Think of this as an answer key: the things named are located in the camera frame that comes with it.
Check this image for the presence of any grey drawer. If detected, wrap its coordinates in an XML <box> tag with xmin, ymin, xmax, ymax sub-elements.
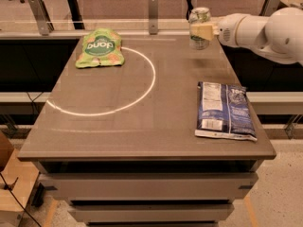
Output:
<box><xmin>40</xmin><ymin>173</ymin><xmax>258</xmax><ymax>201</ymax></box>
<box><xmin>68</xmin><ymin>204</ymin><xmax>234</xmax><ymax>223</ymax></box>

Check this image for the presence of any upper grey drawer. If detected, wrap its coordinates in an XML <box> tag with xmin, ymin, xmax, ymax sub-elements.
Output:
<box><xmin>40</xmin><ymin>173</ymin><xmax>258</xmax><ymax>201</ymax></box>

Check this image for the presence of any middle metal rail bracket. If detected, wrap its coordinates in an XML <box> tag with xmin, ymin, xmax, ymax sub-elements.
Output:
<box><xmin>148</xmin><ymin>0</ymin><xmax>158</xmax><ymax>35</ymax></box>

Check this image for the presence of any right metal rail bracket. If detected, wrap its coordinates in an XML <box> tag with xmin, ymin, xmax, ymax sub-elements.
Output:
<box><xmin>260</xmin><ymin>0</ymin><xmax>280</xmax><ymax>16</ymax></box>

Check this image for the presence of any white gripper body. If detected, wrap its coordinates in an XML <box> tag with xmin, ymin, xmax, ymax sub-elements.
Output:
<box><xmin>218</xmin><ymin>13</ymin><xmax>247</xmax><ymax>47</ymax></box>

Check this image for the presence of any green snack bag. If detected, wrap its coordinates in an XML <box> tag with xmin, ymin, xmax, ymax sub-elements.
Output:
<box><xmin>76</xmin><ymin>28</ymin><xmax>124</xmax><ymax>69</ymax></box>

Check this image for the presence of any cardboard box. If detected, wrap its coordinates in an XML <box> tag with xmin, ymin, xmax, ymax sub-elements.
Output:
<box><xmin>0</xmin><ymin>132</ymin><xmax>39</xmax><ymax>227</ymax></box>

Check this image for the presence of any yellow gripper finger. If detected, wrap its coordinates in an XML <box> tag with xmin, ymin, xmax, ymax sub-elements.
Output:
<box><xmin>190</xmin><ymin>23</ymin><xmax>218</xmax><ymax>41</ymax></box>

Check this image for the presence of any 7up soda can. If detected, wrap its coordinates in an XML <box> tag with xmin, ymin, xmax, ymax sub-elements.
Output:
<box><xmin>188</xmin><ymin>7</ymin><xmax>211</xmax><ymax>50</ymax></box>

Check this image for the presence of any blue chip bag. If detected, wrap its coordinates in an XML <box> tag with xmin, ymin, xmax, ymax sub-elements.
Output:
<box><xmin>195</xmin><ymin>81</ymin><xmax>257</xmax><ymax>141</ymax></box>

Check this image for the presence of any left metal rail bracket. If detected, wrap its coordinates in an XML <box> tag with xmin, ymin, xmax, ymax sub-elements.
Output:
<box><xmin>27</xmin><ymin>0</ymin><xmax>54</xmax><ymax>36</ymax></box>

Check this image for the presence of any black cable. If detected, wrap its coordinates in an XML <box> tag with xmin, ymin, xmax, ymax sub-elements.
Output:
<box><xmin>0</xmin><ymin>170</ymin><xmax>44</xmax><ymax>227</ymax></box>

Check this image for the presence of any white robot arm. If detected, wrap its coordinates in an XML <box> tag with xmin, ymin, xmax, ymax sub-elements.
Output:
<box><xmin>189</xmin><ymin>8</ymin><xmax>303</xmax><ymax>64</ymax></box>

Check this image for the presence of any metal rail bracket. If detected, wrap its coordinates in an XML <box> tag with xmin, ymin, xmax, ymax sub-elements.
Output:
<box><xmin>148</xmin><ymin>0</ymin><xmax>158</xmax><ymax>35</ymax></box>
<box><xmin>27</xmin><ymin>0</ymin><xmax>54</xmax><ymax>36</ymax></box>
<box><xmin>260</xmin><ymin>0</ymin><xmax>280</xmax><ymax>16</ymax></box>

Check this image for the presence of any lower grey drawer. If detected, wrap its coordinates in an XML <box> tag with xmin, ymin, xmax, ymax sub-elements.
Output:
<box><xmin>68</xmin><ymin>204</ymin><xmax>234</xmax><ymax>223</ymax></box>

